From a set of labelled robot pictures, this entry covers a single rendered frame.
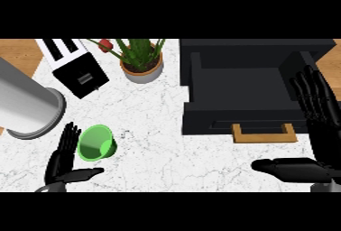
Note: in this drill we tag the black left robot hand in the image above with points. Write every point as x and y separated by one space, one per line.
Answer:
62 159

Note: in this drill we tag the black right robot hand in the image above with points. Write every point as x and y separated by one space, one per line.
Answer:
322 135

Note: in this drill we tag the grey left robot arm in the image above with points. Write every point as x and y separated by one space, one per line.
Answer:
52 189

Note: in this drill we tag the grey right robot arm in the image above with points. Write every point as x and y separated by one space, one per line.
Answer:
327 187

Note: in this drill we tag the green cup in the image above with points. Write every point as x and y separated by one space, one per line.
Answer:
95 143

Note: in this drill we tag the dark grey open drawer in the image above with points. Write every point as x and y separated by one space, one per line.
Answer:
244 99

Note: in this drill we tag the grey cylindrical container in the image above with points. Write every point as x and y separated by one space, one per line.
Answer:
27 102

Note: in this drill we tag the black and white toaster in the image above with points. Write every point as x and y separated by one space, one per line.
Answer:
76 67

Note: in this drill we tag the dark grey cabinet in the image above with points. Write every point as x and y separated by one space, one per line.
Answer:
257 48

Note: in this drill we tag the potted green plant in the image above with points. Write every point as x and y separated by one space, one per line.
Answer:
141 60

